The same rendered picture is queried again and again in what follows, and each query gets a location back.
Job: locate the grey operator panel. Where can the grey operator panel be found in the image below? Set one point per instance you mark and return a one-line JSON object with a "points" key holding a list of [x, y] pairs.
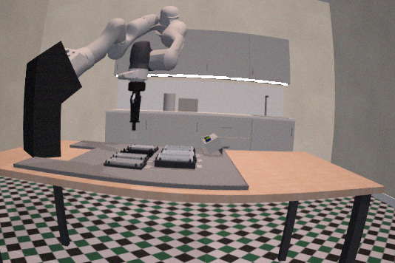
{"points": [[212, 145]]}

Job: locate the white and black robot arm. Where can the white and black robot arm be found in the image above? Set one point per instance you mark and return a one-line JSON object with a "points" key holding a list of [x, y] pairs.
{"points": [[117, 37]]}

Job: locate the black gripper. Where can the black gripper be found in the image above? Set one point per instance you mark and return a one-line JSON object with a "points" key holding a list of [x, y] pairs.
{"points": [[135, 103]]}

